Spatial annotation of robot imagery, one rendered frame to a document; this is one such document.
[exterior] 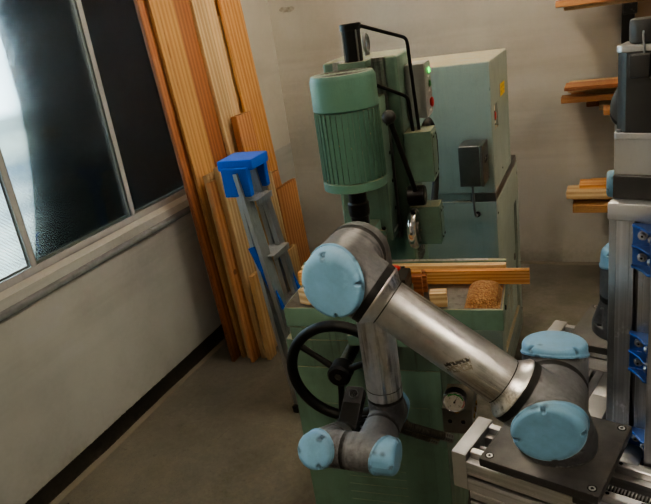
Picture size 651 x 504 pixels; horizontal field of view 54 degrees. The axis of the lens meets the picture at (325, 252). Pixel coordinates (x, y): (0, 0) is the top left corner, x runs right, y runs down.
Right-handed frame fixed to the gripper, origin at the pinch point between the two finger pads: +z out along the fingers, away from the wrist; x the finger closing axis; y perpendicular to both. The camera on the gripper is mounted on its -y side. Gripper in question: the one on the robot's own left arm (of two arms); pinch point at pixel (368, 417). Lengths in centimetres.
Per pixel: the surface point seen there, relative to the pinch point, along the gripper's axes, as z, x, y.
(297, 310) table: 11.5, -26.3, -24.9
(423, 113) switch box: 30, 2, -86
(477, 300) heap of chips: 14.1, 22.8, -30.5
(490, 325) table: 15.6, 26.1, -24.3
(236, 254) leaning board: 126, -113, -51
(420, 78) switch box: 25, 2, -95
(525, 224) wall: 258, 14, -88
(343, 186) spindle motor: 3, -12, -58
